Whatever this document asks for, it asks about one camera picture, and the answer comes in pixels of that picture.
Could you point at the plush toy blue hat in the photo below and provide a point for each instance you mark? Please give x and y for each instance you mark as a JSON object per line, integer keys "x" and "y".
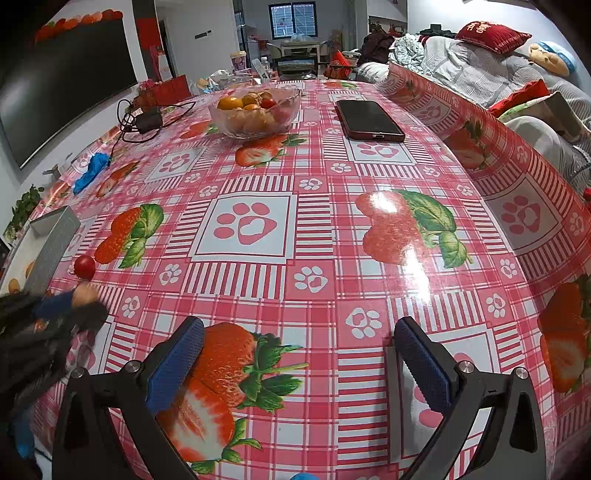
{"x": 549, "y": 55}

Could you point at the black smartphone red case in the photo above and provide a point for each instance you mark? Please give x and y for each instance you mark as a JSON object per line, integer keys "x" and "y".
{"x": 369, "y": 120}

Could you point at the black power adapter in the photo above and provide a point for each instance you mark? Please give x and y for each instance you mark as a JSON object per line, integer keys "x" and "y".
{"x": 148, "y": 121}

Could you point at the blue rubber glove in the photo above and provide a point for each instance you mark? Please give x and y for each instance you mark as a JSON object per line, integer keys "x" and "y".
{"x": 90, "y": 173}

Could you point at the red embroidered cushion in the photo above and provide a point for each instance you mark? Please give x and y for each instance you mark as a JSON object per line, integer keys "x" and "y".
{"x": 491, "y": 34}

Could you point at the red gift box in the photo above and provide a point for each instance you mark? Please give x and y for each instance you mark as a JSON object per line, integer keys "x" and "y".
{"x": 164, "y": 92}

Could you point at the clear glass bowl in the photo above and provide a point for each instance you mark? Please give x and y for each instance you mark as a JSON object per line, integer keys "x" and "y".
{"x": 288, "y": 115}

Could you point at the person's left hand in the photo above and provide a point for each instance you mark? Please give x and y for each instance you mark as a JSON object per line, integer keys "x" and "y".
{"x": 21, "y": 438}

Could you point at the strawberry print tablecloth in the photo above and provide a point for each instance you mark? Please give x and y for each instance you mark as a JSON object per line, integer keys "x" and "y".
{"x": 323, "y": 286}

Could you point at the black television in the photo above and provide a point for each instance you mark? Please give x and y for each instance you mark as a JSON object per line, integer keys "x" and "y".
{"x": 60, "y": 87}

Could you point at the grey tray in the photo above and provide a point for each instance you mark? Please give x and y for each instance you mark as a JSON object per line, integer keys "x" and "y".
{"x": 51, "y": 258}

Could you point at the red knitted cushion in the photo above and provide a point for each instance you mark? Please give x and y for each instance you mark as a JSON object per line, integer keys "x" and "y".
{"x": 521, "y": 94}

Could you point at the dark clothing pile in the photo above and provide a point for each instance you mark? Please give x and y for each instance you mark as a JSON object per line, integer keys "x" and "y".
{"x": 376, "y": 48}

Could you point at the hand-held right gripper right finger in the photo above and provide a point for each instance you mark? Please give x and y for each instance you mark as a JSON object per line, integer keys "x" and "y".
{"x": 425, "y": 369}

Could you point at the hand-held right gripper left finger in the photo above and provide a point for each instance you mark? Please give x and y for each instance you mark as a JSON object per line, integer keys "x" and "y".
{"x": 178, "y": 364}

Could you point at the red cherry tomato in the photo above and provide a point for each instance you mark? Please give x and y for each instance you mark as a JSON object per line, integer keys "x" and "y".
{"x": 84, "y": 266}
{"x": 268, "y": 102}

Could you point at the heap of small oranges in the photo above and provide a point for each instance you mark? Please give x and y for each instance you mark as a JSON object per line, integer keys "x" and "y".
{"x": 249, "y": 115}

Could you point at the dark window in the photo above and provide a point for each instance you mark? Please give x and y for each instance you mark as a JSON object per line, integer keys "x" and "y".
{"x": 293, "y": 21}

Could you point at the purple paper cup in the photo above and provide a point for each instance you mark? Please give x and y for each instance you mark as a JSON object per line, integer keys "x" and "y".
{"x": 239, "y": 61}

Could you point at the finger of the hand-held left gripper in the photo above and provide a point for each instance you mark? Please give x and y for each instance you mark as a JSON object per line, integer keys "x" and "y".
{"x": 90, "y": 315}
{"x": 55, "y": 305}

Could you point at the grey quilted blanket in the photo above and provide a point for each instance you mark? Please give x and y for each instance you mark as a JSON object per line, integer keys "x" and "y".
{"x": 461, "y": 69}

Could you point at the green potted plant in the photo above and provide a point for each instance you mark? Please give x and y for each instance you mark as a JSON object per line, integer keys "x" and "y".
{"x": 23, "y": 205}

